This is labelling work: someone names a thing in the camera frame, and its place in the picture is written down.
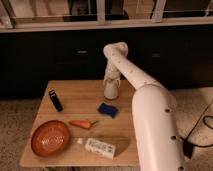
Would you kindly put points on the orange bowl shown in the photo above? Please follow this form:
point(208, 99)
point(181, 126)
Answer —
point(50, 138)

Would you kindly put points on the white window frame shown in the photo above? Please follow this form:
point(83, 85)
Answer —
point(51, 15)

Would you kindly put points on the blue sponge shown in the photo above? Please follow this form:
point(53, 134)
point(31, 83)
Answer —
point(108, 110)

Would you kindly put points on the black eraser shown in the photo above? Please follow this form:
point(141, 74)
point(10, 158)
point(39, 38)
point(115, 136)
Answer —
point(55, 100)

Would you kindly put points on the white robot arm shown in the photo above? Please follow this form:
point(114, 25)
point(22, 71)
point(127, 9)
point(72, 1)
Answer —
point(158, 143)

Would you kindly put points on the wooden table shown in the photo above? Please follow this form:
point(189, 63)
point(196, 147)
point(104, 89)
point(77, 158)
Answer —
point(80, 100)

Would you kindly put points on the orange carrot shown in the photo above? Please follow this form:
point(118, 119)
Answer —
point(85, 124)

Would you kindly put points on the white ceramic cup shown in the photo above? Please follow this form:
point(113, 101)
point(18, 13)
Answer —
point(111, 90)

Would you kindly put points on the dark cabinet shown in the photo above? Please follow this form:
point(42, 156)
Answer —
point(178, 56)

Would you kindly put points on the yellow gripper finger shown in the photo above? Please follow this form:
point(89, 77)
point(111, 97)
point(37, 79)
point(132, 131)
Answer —
point(118, 82)
point(105, 81)

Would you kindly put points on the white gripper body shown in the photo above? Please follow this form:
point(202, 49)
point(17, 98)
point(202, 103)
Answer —
point(111, 72)

